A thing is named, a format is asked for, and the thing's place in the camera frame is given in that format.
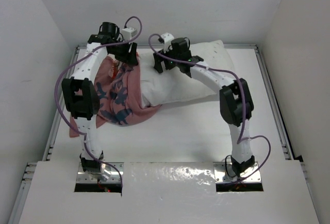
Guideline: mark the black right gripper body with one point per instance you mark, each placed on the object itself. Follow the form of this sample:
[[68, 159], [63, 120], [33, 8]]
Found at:
[[169, 64]]

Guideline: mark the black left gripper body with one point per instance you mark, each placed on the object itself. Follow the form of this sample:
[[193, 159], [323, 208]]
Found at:
[[120, 51]]

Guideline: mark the white pillow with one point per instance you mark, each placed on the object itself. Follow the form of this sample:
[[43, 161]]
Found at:
[[172, 85]]

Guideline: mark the red and pink pillowcase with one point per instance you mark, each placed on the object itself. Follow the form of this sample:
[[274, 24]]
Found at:
[[119, 91]]

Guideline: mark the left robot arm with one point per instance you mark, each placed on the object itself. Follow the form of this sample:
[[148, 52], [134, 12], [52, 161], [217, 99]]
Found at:
[[80, 97]]

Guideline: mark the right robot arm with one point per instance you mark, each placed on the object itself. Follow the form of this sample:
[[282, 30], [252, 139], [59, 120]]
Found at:
[[236, 103]]

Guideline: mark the white front cover board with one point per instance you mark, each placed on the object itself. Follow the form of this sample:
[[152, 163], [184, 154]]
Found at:
[[170, 193]]

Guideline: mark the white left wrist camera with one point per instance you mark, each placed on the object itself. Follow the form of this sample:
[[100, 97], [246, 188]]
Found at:
[[128, 33]]

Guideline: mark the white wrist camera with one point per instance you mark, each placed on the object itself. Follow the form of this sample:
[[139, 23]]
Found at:
[[167, 39], [128, 33]]

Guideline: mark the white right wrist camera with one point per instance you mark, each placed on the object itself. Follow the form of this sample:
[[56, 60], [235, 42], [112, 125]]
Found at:
[[167, 39]]

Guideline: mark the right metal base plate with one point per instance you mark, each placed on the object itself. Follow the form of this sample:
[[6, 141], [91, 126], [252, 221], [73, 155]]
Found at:
[[223, 176]]

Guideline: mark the metal base plate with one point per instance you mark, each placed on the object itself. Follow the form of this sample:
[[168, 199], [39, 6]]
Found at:
[[223, 176], [107, 174]]

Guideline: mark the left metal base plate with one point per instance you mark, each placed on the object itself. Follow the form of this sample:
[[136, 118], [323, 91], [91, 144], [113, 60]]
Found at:
[[107, 174]]

